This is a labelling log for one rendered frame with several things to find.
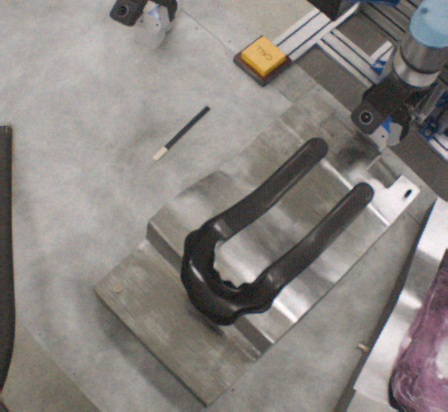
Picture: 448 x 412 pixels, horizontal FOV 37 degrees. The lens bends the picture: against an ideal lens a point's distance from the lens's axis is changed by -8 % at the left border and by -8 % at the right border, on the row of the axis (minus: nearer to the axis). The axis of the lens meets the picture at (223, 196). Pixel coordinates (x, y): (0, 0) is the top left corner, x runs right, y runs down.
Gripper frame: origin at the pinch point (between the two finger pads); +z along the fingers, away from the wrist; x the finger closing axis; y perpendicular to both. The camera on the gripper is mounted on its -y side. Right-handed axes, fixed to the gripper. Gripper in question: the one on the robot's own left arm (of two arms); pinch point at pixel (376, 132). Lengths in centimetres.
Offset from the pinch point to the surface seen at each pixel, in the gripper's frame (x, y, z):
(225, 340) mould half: -7.8, -45.4, -1.3
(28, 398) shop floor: 24, -83, 85
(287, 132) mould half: 9.7, -14.5, -4.0
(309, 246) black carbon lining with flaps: -6.2, -25.8, -3.3
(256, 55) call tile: 25.8, -4.5, 1.0
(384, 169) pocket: -5.9, -5.5, -1.8
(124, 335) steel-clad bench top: 4, -56, 5
